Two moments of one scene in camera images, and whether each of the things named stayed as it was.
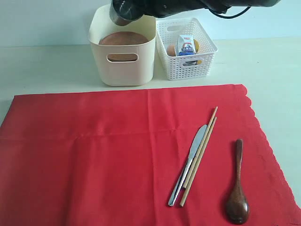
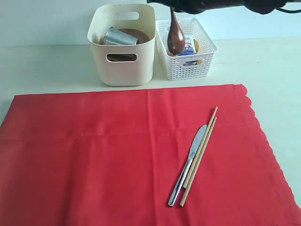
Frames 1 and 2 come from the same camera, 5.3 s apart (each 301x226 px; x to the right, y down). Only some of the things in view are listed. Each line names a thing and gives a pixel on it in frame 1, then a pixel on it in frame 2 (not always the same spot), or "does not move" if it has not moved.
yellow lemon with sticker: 197,48 does not move
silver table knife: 185,173 does not move
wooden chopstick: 198,160 does not move
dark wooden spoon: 237,208 to 176,37
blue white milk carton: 186,45 does not move
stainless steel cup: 123,12 to 114,36
